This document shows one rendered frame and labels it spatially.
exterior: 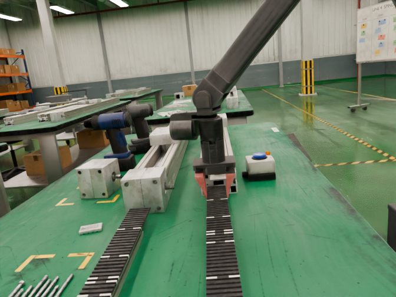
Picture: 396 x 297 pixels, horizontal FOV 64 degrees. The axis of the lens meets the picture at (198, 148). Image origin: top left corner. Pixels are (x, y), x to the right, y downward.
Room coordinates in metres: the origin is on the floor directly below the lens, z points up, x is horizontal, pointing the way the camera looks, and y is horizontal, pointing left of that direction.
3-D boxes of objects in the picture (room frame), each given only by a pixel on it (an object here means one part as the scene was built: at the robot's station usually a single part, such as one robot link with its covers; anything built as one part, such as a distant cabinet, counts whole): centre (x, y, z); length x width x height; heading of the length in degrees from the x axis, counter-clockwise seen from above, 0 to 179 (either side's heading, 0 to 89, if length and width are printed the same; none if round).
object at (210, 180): (1.22, -0.07, 0.82); 0.80 x 0.10 x 0.09; 176
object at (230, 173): (0.75, -0.05, 0.85); 0.07 x 0.07 x 0.09; 86
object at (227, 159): (0.75, -0.04, 0.92); 0.10 x 0.07 x 0.07; 86
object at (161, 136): (1.23, 0.12, 0.87); 0.16 x 0.11 x 0.07; 176
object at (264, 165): (0.93, -0.18, 0.81); 0.10 x 0.08 x 0.06; 86
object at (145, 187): (0.78, 0.13, 0.83); 0.12 x 0.09 x 0.10; 86
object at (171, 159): (1.23, 0.12, 0.82); 0.80 x 0.10 x 0.09; 176
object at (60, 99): (5.72, 2.27, 0.50); 1.03 x 0.55 x 1.01; 179
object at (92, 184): (0.94, 0.30, 0.83); 0.11 x 0.10 x 0.10; 78
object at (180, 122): (0.76, 0.00, 1.01); 0.12 x 0.09 x 0.12; 68
